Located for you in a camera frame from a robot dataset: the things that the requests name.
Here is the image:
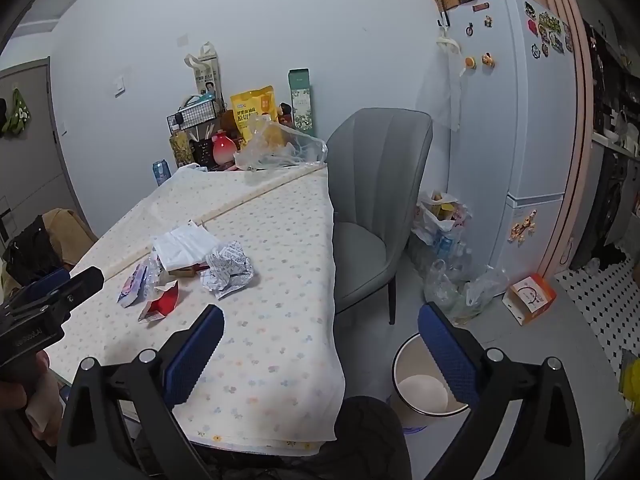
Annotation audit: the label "red wrapper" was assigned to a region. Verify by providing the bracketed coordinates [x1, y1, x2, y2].
[137, 281, 181, 322]

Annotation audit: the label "grey upholstered chair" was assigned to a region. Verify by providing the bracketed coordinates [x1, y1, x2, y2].
[325, 107, 434, 326]

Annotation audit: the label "green hanging toy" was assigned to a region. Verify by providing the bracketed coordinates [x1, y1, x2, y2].
[1, 87, 31, 137]

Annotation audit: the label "black wire basket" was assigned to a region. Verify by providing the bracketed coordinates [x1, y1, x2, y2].
[167, 95, 226, 133]

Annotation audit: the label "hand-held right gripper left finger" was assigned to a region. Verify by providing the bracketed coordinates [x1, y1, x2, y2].
[56, 304, 226, 480]

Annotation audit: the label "orange and white box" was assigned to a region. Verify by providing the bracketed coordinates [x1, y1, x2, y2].
[502, 273, 557, 326]

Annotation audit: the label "white tissue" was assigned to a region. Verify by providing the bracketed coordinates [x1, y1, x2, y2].
[151, 224, 221, 273]

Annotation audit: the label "cluster of fridge magnets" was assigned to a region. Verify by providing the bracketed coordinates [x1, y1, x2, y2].
[522, 0, 573, 58]

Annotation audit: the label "clear bag of bottles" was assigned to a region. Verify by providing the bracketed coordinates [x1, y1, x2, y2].
[424, 257, 510, 326]

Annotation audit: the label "large clear plastic bag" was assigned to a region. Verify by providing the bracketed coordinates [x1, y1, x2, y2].
[234, 114, 328, 173]

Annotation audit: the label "white bag with yellow packets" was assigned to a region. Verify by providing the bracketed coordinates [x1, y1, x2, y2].
[412, 191, 472, 246]

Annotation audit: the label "tall green box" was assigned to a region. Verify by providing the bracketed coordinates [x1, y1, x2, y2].
[287, 68, 317, 137]

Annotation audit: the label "hanging clear plastic bag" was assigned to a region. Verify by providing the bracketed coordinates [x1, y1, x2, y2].
[417, 65, 463, 131]

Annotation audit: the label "small cardboard box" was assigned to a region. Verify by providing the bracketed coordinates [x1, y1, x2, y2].
[167, 262, 211, 279]

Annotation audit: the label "yellow snack bag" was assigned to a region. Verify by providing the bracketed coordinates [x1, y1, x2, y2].
[230, 85, 277, 148]

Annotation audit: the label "person's black trousers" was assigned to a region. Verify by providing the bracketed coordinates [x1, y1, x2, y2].
[334, 395, 412, 480]

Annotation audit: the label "olive patterned canister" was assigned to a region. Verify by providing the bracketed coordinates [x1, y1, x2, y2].
[169, 131, 193, 168]

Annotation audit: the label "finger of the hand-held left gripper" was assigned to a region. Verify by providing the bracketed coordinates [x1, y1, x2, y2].
[10, 266, 105, 322]
[12, 267, 71, 306]

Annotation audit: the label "grey door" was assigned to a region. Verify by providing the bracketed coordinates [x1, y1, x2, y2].
[0, 57, 91, 241]

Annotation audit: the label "purple wrapper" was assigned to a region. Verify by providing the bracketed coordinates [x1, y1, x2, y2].
[117, 262, 148, 308]

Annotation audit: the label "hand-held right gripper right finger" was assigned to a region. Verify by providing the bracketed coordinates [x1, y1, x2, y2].
[417, 301, 608, 480]

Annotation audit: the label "white refrigerator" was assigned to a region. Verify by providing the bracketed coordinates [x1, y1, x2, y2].
[446, 0, 578, 281]

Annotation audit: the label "gold fridge ornament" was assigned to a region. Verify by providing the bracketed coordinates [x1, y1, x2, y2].
[507, 210, 538, 246]

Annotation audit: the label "red round bottle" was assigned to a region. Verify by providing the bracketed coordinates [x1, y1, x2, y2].
[211, 130, 237, 167]

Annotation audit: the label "white waste bin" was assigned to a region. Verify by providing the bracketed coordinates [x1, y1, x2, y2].
[390, 332, 473, 431]

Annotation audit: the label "black utensil holder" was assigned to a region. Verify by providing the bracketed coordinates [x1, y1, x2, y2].
[190, 137, 216, 166]

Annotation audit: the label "person's left hand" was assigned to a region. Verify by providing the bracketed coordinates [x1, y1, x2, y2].
[0, 351, 67, 447]

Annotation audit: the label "white carton with handle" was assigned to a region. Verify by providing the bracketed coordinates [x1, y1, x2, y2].
[185, 42, 223, 106]

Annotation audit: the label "crumpled printed paper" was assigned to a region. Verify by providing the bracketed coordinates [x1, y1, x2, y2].
[206, 241, 256, 301]

